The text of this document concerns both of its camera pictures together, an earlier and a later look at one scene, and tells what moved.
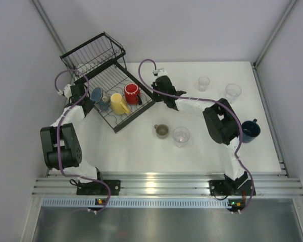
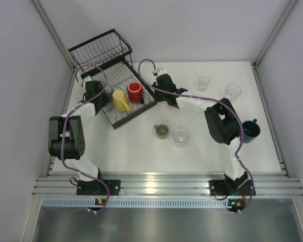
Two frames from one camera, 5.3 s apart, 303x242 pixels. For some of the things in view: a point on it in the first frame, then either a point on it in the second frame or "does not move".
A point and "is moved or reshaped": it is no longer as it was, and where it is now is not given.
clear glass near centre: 181,136 does not move
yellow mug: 118,105 is moved or reshaped
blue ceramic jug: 96,96 is moved or reshaped
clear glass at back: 203,81 does not move
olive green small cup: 162,130 does not move
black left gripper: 88,104 to 104,98
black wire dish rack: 117,96 is moved or reshaped
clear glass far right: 232,92 does not move
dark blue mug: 250,130 does not move
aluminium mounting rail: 266,186 does not move
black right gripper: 170,98 does not move
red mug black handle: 132,94 is moved or reshaped
